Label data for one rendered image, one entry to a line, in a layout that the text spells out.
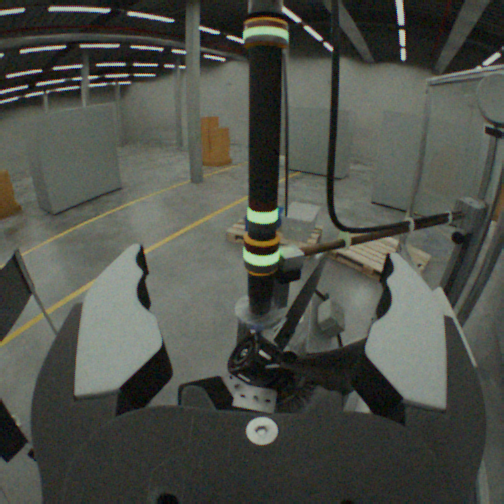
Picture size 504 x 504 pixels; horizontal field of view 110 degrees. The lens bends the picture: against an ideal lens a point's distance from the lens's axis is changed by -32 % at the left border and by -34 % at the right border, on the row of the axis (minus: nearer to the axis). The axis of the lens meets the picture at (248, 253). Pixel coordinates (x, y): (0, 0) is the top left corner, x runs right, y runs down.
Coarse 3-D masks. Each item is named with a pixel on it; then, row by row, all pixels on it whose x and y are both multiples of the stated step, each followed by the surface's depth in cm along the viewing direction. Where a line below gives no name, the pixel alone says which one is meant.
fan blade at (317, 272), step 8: (320, 264) 63; (312, 272) 61; (320, 272) 72; (312, 280) 66; (304, 288) 62; (312, 288) 71; (296, 296) 61; (304, 296) 66; (312, 296) 75; (296, 304) 63; (304, 304) 69; (288, 312) 61; (296, 312) 65; (304, 312) 71; (296, 320) 67
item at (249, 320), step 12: (300, 252) 34; (288, 264) 33; (300, 264) 34; (276, 276) 34; (288, 276) 33; (300, 276) 34; (276, 288) 35; (288, 288) 35; (240, 300) 38; (276, 300) 36; (240, 312) 36; (276, 312) 36; (252, 324) 34; (264, 324) 34; (276, 324) 35
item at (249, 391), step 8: (240, 384) 55; (240, 392) 53; (248, 392) 53; (256, 392) 53; (264, 392) 53; (272, 392) 53; (240, 400) 51; (248, 400) 51; (264, 400) 51; (272, 400) 51; (248, 408) 49; (256, 408) 49; (264, 408) 49; (272, 408) 49
